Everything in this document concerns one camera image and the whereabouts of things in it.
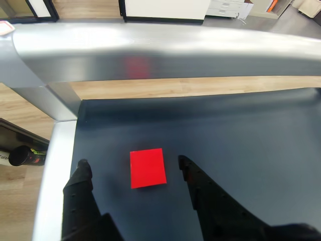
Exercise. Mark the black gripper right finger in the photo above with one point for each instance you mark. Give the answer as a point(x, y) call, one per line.
point(218, 213)

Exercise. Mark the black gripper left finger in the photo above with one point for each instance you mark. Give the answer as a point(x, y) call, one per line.
point(79, 200)

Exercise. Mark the red cube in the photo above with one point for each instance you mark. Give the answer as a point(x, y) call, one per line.
point(148, 168)

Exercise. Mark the orange box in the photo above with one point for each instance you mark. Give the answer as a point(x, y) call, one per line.
point(272, 5)

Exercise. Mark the beige cardboard box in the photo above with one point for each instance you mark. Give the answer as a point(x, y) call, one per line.
point(309, 7)

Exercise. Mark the black can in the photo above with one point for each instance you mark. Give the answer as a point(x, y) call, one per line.
point(25, 156)

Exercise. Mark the dark grey mat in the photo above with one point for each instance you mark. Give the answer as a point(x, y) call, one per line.
point(250, 150)

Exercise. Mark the white printed packet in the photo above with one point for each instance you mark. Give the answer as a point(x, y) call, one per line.
point(3, 158)

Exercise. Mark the black framed white panel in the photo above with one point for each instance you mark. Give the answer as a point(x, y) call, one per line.
point(40, 7)

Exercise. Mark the white drawer unit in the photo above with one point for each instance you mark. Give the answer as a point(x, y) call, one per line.
point(225, 8)

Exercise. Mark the white cabinet with black base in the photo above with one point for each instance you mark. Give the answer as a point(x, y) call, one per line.
point(165, 8)

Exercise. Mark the silver metal frame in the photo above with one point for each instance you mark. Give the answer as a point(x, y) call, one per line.
point(150, 50)

